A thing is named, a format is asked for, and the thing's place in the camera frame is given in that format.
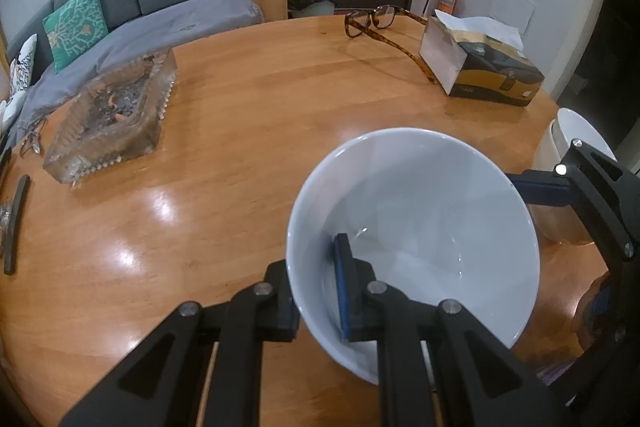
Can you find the tortoiseshell eyeglasses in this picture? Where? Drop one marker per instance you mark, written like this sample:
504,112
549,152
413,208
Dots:
347,23

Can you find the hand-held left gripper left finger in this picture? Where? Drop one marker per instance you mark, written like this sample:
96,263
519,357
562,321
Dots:
280,307

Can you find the dark flat stick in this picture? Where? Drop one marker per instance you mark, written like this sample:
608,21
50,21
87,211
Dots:
16,227

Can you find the teal patterned cushion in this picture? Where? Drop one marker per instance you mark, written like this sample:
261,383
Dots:
75,27

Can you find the white cloth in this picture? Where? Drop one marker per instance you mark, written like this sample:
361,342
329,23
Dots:
9,109

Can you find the black and gold tissue box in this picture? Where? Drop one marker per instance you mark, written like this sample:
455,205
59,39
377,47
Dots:
480,67

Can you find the white bowl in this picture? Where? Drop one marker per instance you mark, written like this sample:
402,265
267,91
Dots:
425,217

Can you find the thin-framed eyeglasses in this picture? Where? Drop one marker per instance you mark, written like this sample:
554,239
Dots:
25,146

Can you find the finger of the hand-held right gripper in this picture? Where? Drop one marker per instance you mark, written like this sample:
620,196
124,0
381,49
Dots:
540,193
602,307

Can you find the white patterned cushion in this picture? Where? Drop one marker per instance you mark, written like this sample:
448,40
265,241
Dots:
22,67

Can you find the glass ashtray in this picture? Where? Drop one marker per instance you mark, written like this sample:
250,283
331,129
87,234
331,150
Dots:
110,127

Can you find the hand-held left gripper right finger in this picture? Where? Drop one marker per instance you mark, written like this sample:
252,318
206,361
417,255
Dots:
342,287

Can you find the grey trash bin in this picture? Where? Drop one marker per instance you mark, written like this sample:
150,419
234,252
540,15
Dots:
312,4

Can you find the white cup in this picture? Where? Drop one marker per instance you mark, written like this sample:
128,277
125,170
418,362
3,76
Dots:
555,152

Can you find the white wall panel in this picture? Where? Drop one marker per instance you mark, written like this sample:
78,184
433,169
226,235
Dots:
512,7

